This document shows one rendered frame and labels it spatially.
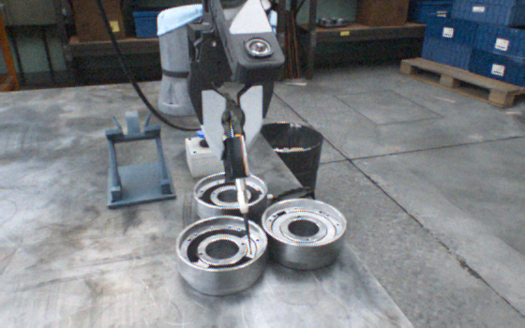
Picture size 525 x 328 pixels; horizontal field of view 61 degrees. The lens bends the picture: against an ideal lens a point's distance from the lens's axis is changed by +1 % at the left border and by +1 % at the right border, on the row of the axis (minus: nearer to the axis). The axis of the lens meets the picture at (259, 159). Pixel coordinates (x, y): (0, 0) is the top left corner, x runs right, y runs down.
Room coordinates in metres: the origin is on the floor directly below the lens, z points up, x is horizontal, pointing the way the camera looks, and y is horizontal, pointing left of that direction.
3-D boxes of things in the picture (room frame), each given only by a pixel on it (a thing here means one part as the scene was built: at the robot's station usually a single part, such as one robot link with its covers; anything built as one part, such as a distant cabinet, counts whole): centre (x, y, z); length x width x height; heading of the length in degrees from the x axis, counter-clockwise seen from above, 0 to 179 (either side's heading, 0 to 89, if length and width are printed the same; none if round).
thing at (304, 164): (1.73, -0.10, 0.21); 0.34 x 0.34 x 0.43
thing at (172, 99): (1.03, 0.17, 0.85); 0.15 x 0.15 x 0.10
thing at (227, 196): (0.54, 0.04, 0.82); 0.10 x 0.10 x 0.04
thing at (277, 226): (0.46, -0.06, 0.82); 0.08 x 0.08 x 0.02
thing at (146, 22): (4.08, 0.85, 0.56); 0.52 x 0.38 x 0.22; 104
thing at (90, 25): (3.90, 1.36, 0.64); 0.49 x 0.40 x 0.37; 112
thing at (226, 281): (0.42, 0.04, 0.82); 0.10 x 0.10 x 0.04
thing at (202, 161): (0.69, 0.09, 0.82); 0.08 x 0.07 x 0.05; 17
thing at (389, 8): (4.69, -1.23, 0.67); 0.52 x 0.43 x 0.43; 107
